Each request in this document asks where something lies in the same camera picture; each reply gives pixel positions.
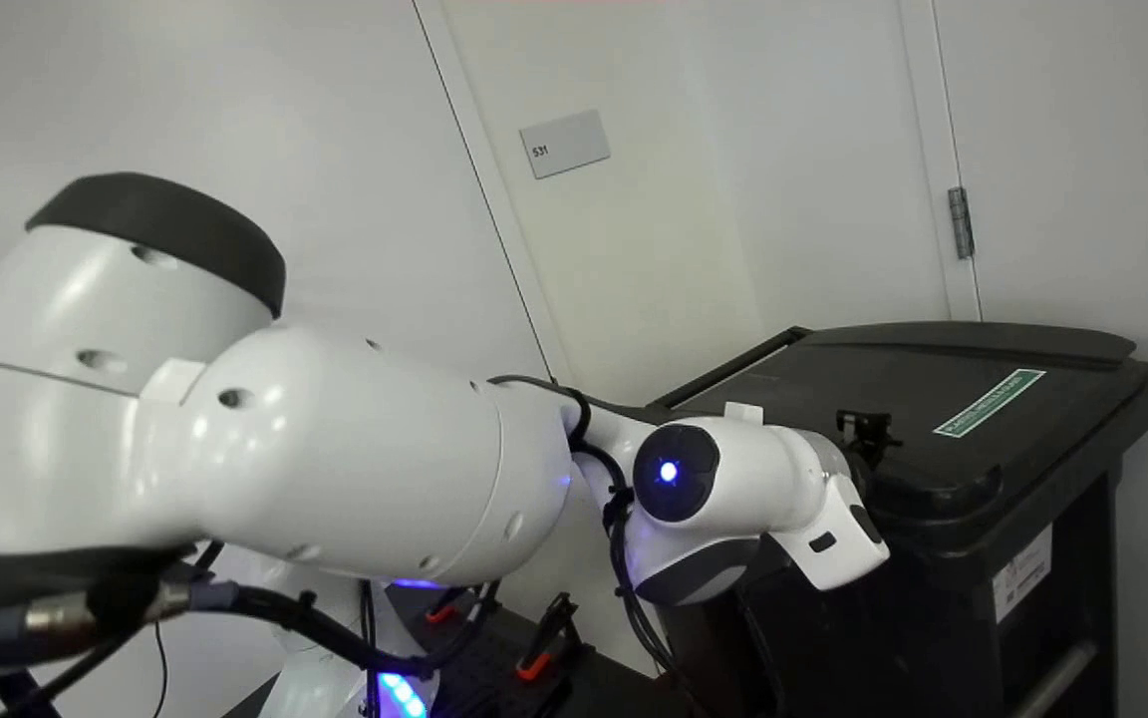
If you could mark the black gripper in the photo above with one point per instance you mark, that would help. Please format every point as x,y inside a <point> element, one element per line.
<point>869,436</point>

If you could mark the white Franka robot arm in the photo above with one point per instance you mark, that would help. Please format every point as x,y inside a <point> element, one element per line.
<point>336,450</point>

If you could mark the big black trash bin body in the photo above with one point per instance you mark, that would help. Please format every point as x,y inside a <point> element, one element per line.
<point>866,638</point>

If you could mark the small white bin label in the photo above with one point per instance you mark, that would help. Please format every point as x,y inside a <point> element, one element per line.
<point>1020,571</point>

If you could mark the green sticker strip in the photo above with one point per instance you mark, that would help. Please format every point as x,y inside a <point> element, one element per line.
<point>992,400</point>

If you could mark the small door hinge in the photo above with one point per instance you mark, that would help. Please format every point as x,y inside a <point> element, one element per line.
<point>956,222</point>

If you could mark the black robot stand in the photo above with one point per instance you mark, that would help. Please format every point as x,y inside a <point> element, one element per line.
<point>575,692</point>

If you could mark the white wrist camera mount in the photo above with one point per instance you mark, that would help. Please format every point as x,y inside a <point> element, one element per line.
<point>839,531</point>

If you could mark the metal door frame strip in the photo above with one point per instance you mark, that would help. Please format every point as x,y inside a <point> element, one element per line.
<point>926,159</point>

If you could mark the small white wall plate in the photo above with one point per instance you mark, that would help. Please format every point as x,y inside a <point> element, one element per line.
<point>563,141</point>

